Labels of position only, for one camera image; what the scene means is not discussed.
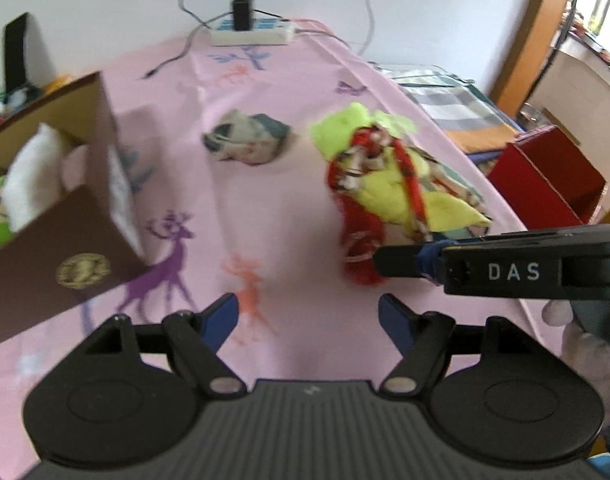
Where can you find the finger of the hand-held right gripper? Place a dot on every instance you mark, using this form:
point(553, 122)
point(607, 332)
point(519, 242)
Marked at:
point(402, 261)

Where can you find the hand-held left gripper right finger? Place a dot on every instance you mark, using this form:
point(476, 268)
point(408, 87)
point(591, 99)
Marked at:
point(396, 317)

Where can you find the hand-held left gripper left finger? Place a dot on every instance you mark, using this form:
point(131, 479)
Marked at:
point(224, 316)

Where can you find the red yellow patterned cloth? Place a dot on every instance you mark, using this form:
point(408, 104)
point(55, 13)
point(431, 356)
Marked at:
point(395, 195)

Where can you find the neon green cloth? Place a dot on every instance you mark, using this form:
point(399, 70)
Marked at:
point(340, 130)

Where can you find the brown cardboard box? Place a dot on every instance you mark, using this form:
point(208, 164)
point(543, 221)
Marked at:
point(45, 260)

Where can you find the person's right hand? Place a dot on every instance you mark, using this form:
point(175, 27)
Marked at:
point(587, 355)

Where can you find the red box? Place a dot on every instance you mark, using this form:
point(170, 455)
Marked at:
point(535, 185)

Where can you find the pink deer print bedsheet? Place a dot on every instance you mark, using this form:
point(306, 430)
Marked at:
point(285, 210)

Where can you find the orange cloth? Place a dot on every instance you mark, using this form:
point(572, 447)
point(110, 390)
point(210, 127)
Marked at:
point(480, 137)

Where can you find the grey plaid blanket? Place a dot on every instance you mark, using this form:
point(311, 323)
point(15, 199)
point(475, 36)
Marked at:
point(435, 100)

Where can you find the grey printed cloth bundle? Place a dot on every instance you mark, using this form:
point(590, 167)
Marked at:
point(245, 142)

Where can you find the white cloth in box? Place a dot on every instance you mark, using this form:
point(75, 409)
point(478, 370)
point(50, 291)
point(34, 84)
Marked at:
point(30, 170)

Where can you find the white power strip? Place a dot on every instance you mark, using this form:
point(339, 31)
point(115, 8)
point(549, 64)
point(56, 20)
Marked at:
point(250, 36)

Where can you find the black charger adapter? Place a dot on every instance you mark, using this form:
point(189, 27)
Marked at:
point(242, 10)

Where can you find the colourful plush toys pile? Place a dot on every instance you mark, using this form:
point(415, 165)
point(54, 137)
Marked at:
point(5, 102)

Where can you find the black flat box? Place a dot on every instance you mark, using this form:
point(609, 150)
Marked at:
point(15, 50)

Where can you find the wooden door frame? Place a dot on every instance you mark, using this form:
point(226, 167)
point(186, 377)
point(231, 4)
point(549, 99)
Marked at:
point(530, 25)

